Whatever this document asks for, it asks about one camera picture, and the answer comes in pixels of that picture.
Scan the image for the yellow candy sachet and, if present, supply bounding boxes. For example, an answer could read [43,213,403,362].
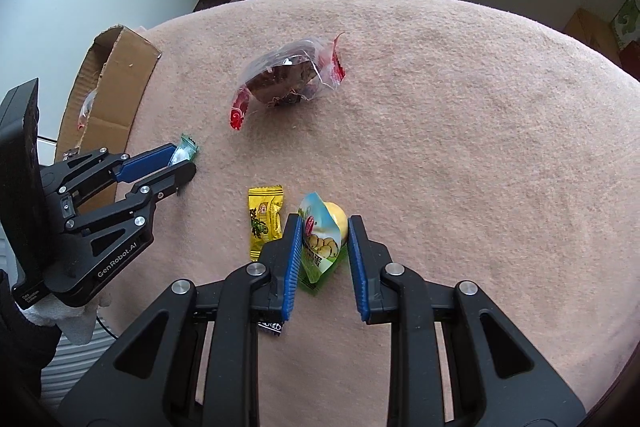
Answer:
[247,185,284,261]

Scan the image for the yellow jelly cup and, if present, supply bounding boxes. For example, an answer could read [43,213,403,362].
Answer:
[297,190,350,285]

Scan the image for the pink table cloth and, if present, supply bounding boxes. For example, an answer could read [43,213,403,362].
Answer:
[103,0,639,407]

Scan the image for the black patterned candy sachet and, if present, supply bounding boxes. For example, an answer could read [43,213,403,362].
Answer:
[257,321,283,337]

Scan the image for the dark cake bag red ends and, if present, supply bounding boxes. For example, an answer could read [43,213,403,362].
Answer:
[229,32,346,131]

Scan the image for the dark green mint candy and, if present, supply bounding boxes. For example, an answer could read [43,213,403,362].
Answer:
[168,133,200,166]

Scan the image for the white gloved left hand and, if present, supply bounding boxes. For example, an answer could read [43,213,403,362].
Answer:
[18,289,113,346]

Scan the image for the bright green candy sachet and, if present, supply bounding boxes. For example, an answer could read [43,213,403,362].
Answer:
[298,246,348,296]

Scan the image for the brown cardboard box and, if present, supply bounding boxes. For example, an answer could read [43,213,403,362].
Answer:
[53,24,164,216]

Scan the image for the green gift bag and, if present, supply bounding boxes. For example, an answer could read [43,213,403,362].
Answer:
[611,0,640,50]

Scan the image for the nut mix bag red ends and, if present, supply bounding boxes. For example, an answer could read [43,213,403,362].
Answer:
[77,88,98,130]

